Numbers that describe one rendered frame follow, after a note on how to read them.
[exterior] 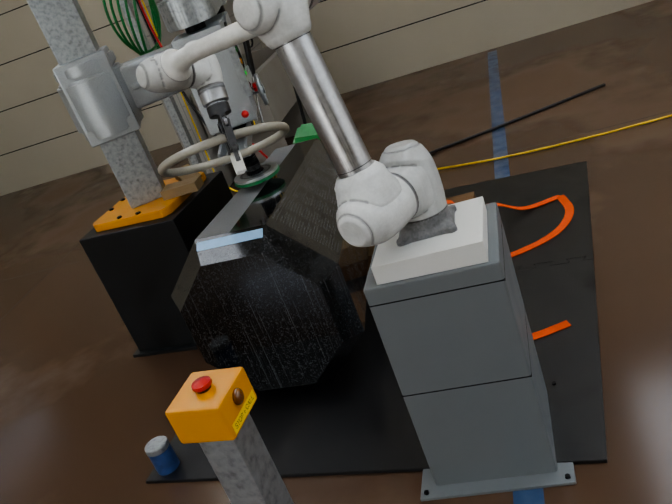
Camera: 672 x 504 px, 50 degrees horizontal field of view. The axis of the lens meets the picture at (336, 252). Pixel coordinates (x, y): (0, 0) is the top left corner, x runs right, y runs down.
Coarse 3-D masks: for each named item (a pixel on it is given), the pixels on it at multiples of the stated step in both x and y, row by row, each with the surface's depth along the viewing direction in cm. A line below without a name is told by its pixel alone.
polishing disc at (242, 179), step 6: (264, 162) 335; (270, 162) 332; (264, 168) 327; (270, 168) 323; (276, 168) 323; (240, 174) 331; (246, 174) 328; (258, 174) 321; (264, 174) 318; (234, 180) 326; (240, 180) 323; (246, 180) 319; (252, 180) 317
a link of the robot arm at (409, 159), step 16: (400, 144) 205; (416, 144) 203; (384, 160) 202; (400, 160) 199; (416, 160) 200; (432, 160) 204; (416, 176) 199; (432, 176) 203; (416, 192) 198; (432, 192) 203; (432, 208) 205
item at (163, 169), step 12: (240, 132) 232; (252, 132) 234; (276, 132) 265; (204, 144) 230; (216, 144) 231; (264, 144) 272; (180, 156) 233; (228, 156) 276; (168, 168) 241; (180, 168) 266; (192, 168) 270; (204, 168) 273
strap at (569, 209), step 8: (448, 200) 389; (544, 200) 394; (552, 200) 391; (560, 200) 388; (568, 200) 384; (512, 208) 389; (520, 208) 391; (528, 208) 390; (568, 208) 376; (568, 216) 369; (560, 224) 364; (552, 232) 360; (544, 240) 356; (528, 248) 354; (512, 256) 352; (552, 328) 291; (560, 328) 289; (536, 336) 290
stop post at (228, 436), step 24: (216, 384) 133; (240, 384) 134; (168, 408) 131; (192, 408) 129; (216, 408) 126; (240, 408) 133; (192, 432) 131; (216, 432) 129; (240, 432) 135; (216, 456) 136; (240, 456) 134; (264, 456) 141; (240, 480) 138; (264, 480) 140
